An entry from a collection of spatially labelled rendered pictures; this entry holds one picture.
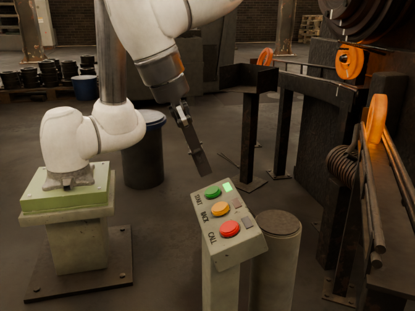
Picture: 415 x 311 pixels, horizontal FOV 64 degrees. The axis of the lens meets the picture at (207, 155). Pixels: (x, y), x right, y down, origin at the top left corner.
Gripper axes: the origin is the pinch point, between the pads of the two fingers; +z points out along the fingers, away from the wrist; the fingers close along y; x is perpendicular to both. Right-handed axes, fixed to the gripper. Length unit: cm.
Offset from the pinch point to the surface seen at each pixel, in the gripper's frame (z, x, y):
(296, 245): 27.3, -13.1, -8.6
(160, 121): 25, 10, 118
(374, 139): 21, -49, 10
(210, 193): 8.3, 0.9, -1.1
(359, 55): 12, -76, 54
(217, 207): 8.3, 0.8, -7.2
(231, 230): 8.4, 0.2, -16.4
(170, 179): 66, 20, 125
